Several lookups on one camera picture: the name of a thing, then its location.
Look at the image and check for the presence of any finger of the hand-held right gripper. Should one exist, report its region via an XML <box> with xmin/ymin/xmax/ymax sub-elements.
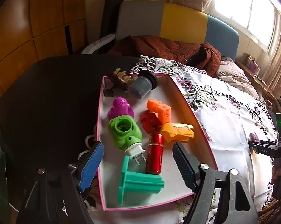
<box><xmin>248</xmin><ymin>139</ymin><xmax>281</xmax><ymax>155</ymax></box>

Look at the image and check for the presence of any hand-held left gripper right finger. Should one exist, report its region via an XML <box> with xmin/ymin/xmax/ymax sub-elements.
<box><xmin>172</xmin><ymin>142</ymin><xmax>259</xmax><ymax>224</ymax></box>

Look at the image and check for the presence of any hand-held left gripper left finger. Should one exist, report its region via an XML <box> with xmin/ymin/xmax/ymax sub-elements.
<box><xmin>17</xmin><ymin>142</ymin><xmax>105</xmax><ymax>224</ymax></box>

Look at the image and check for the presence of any pink cardboard box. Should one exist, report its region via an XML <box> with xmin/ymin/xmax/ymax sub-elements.
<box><xmin>96</xmin><ymin>73</ymin><xmax>218</xmax><ymax>211</ymax></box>

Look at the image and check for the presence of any red metal can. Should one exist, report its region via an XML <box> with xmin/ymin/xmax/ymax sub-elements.
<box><xmin>145</xmin><ymin>133</ymin><xmax>164</xmax><ymax>175</ymax></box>

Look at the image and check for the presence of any orange plastic shell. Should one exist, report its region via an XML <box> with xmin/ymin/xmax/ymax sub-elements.
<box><xmin>160</xmin><ymin>122</ymin><xmax>194</xmax><ymax>143</ymax></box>

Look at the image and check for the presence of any light green plug-in device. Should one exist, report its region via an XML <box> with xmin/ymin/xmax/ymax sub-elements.
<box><xmin>108</xmin><ymin>115</ymin><xmax>147</xmax><ymax>165</ymax></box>

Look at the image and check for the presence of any dark green plastic holder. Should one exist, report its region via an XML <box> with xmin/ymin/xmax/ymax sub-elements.
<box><xmin>118</xmin><ymin>155</ymin><xmax>165</xmax><ymax>207</ymax></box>

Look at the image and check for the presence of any red plastic gear toy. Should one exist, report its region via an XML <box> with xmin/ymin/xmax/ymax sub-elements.
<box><xmin>140</xmin><ymin>110</ymin><xmax>163</xmax><ymax>134</ymax></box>

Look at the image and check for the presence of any orange block toy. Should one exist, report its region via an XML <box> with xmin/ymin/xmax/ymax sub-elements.
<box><xmin>146</xmin><ymin>99</ymin><xmax>172</xmax><ymax>125</ymax></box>

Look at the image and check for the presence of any purple perforated silicone toy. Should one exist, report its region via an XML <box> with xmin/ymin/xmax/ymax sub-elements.
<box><xmin>107</xmin><ymin>97</ymin><xmax>134</xmax><ymax>120</ymax></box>

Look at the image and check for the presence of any brown wooden peg brush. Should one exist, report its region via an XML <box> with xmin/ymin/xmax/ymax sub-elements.
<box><xmin>103</xmin><ymin>68</ymin><xmax>134</xmax><ymax>97</ymax></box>

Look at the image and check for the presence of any grey jar with black lid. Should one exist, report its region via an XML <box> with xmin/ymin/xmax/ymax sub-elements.
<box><xmin>127</xmin><ymin>70</ymin><xmax>158</xmax><ymax>99</ymax></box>

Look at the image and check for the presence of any person's right hand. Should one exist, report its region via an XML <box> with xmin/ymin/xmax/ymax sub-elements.
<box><xmin>271</xmin><ymin>159</ymin><xmax>281</xmax><ymax>185</ymax></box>

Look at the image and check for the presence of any white floral embroidered tablecloth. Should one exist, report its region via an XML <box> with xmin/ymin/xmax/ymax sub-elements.
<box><xmin>78</xmin><ymin>55</ymin><xmax>280</xmax><ymax>224</ymax></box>

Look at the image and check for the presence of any wooden side table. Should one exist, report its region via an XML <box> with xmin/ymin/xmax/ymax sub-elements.
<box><xmin>235</xmin><ymin>59</ymin><xmax>281</xmax><ymax>112</ymax></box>

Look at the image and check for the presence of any brown wicker seat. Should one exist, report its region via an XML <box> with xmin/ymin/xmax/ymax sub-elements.
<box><xmin>258</xmin><ymin>196</ymin><xmax>281</xmax><ymax>218</ymax></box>

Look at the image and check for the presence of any patterned beige curtain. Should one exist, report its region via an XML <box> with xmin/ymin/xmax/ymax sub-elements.
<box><xmin>263</xmin><ymin>14</ymin><xmax>281</xmax><ymax>103</ymax></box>

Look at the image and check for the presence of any pink quilt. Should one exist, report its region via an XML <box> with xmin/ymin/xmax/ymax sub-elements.
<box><xmin>215</xmin><ymin>56</ymin><xmax>262</xmax><ymax>101</ymax></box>

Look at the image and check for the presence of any purple tin box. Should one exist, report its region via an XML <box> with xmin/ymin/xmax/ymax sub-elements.
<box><xmin>245</xmin><ymin>54</ymin><xmax>261</xmax><ymax>75</ymax></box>

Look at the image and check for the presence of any white chair armrest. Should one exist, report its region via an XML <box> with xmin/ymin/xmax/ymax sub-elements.
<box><xmin>81</xmin><ymin>34</ymin><xmax>116</xmax><ymax>55</ymax></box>

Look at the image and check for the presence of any brown quilted blanket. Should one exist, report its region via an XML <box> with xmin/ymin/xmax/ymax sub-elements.
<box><xmin>106</xmin><ymin>35</ymin><xmax>222</xmax><ymax>77</ymax></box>

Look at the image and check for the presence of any window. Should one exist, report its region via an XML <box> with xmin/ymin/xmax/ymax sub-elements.
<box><xmin>212</xmin><ymin>0</ymin><xmax>281</xmax><ymax>56</ymax></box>

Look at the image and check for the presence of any grey yellow blue headboard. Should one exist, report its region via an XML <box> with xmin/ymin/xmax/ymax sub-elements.
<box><xmin>116</xmin><ymin>0</ymin><xmax>239</xmax><ymax>62</ymax></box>

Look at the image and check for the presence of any black rolled mat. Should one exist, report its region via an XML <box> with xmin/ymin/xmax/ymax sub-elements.
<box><xmin>101</xmin><ymin>0</ymin><xmax>125</xmax><ymax>40</ymax></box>

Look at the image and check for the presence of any wooden wardrobe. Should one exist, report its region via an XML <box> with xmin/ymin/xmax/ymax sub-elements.
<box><xmin>0</xmin><ymin>0</ymin><xmax>87</xmax><ymax>98</ymax></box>

